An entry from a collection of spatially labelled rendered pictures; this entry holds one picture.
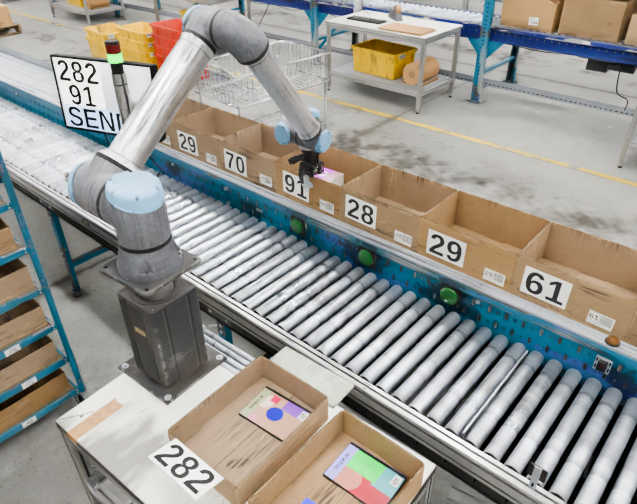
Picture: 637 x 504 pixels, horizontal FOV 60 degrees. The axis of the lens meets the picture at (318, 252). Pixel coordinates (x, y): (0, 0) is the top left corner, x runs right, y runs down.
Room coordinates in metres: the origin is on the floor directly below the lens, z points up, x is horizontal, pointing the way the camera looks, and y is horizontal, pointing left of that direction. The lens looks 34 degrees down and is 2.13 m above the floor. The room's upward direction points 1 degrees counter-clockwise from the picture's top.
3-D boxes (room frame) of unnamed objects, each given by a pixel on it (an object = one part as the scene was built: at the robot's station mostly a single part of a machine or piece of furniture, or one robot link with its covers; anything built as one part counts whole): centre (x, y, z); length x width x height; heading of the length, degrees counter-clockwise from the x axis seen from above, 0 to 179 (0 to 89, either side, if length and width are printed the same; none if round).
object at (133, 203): (1.37, 0.51, 1.36); 0.17 x 0.15 x 0.18; 50
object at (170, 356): (1.36, 0.50, 0.91); 0.26 x 0.26 x 0.33; 51
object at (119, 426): (1.04, 0.25, 0.74); 1.00 x 0.58 x 0.03; 51
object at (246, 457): (1.06, 0.20, 0.80); 0.38 x 0.28 x 0.10; 140
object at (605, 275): (1.54, -0.93, 0.96); 0.39 x 0.29 x 0.17; 49
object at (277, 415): (1.13, 0.13, 0.76); 0.19 x 0.14 x 0.02; 54
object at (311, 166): (2.19, 0.03, 1.11); 0.09 x 0.08 x 0.12; 49
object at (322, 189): (2.32, -0.05, 0.96); 0.39 x 0.29 x 0.17; 49
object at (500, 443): (1.18, -0.65, 0.72); 0.52 x 0.05 x 0.05; 139
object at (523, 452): (1.13, -0.70, 0.72); 0.52 x 0.05 x 0.05; 139
